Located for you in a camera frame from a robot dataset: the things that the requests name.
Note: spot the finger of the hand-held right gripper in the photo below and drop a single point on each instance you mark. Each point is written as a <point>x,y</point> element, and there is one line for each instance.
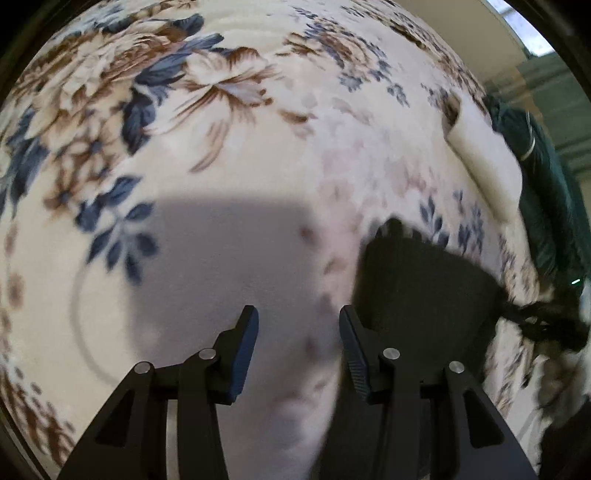
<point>540,321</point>

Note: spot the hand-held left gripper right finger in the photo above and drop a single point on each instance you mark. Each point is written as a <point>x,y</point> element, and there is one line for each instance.
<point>354,357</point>

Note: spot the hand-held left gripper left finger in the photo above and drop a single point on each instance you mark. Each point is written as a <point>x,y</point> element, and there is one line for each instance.
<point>242,357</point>

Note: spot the black grey-striped sweater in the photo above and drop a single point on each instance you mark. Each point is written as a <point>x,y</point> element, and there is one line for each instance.
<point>415,286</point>

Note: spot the dark green cloth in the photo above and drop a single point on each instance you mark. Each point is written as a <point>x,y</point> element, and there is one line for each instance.
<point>549,207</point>

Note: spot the white folded cloth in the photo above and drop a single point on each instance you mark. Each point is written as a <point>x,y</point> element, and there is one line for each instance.
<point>485,161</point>

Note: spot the floral printed blanket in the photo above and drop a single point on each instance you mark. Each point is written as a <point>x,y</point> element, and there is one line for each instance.
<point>221,138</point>

